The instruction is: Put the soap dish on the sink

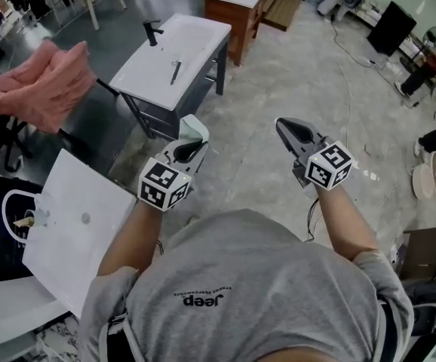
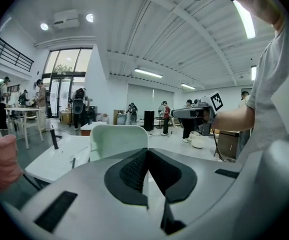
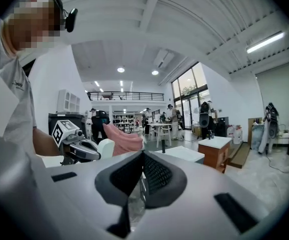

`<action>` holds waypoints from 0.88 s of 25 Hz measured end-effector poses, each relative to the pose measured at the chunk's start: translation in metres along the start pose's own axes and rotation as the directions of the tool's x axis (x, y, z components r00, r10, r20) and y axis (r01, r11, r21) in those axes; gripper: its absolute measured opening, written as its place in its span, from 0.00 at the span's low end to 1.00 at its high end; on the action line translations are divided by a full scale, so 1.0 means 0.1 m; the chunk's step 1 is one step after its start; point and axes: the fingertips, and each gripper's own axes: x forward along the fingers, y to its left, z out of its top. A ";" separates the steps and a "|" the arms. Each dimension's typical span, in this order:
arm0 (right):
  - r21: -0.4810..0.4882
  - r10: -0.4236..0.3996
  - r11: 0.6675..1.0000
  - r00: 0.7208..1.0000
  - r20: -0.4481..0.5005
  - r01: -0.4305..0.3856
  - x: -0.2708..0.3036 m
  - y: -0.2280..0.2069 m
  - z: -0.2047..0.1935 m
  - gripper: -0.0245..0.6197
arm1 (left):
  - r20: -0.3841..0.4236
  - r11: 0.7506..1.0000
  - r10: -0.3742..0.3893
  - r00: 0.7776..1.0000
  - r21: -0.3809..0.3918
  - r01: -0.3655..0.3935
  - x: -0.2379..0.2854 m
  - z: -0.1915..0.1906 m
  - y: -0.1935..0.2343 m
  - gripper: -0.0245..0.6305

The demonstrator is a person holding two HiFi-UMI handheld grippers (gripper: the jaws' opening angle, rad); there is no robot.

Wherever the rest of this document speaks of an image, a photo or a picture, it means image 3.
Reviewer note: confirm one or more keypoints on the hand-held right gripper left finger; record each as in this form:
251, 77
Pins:
72, 204

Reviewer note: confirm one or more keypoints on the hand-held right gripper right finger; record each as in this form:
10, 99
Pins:
197, 196

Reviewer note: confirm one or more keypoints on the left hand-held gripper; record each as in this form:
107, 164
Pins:
64, 131

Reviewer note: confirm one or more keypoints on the person's left forearm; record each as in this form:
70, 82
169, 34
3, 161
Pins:
44, 144

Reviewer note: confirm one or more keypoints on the dark grey cabinet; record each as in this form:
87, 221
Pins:
77, 117

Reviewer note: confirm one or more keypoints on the pink towel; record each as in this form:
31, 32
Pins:
124, 141

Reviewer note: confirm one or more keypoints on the wooden cabinet with white top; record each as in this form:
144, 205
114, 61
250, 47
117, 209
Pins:
212, 156

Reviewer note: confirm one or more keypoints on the flat white sink basin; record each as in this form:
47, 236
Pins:
184, 154

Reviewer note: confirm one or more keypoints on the white display shelf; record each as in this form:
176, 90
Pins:
124, 120

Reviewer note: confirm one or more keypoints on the black mezzanine railing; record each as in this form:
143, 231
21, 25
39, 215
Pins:
125, 92

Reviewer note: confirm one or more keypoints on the clear water jug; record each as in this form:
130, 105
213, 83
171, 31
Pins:
230, 131
238, 134

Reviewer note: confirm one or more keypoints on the white table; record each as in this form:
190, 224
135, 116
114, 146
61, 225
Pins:
159, 125

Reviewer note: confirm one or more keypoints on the leaning painted board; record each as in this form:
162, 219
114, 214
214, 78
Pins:
257, 134

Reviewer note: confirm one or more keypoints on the person's grey t-shirt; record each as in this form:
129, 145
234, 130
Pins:
14, 104

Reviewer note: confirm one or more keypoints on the round ceiling light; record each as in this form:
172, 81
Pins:
155, 72
120, 70

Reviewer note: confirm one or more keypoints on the large glass window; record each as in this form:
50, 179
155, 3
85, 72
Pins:
187, 84

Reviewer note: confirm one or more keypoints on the ceiling air vent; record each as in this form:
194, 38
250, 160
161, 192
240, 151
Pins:
163, 57

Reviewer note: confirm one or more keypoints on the person's head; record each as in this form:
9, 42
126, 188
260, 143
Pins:
32, 21

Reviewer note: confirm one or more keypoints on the fluorescent tube light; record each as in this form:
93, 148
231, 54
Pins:
264, 42

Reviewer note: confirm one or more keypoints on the white wall cabinet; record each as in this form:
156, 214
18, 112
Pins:
63, 101

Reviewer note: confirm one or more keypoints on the black head-worn camera rig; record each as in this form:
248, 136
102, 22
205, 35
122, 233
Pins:
71, 20

